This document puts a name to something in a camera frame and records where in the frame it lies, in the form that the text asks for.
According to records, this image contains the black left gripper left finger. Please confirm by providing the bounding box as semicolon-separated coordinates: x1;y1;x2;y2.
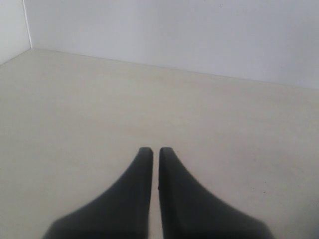
44;147;153;239

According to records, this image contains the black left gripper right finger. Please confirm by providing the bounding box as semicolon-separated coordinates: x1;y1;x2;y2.
159;147;274;239

